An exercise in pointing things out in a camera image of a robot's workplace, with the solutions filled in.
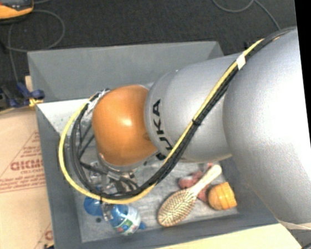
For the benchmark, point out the blue round cup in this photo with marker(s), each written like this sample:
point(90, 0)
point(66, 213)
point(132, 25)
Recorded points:
point(91, 206)

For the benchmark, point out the clear plastic bottle blue label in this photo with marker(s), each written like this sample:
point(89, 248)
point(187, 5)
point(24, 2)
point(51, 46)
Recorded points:
point(125, 218)

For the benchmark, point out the wooden hairbrush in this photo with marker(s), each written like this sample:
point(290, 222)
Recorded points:
point(176, 206)

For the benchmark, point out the pink soft toy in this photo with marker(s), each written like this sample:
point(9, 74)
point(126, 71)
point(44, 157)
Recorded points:
point(188, 181)

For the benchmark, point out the brown cardboard board red print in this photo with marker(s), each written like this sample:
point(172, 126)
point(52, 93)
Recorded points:
point(20, 209)

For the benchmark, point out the orange ribbed toy pumpkin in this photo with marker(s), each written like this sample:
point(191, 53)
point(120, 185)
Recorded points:
point(222, 196)

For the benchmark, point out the grey metal bin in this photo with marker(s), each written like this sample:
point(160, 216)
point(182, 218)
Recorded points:
point(82, 71)

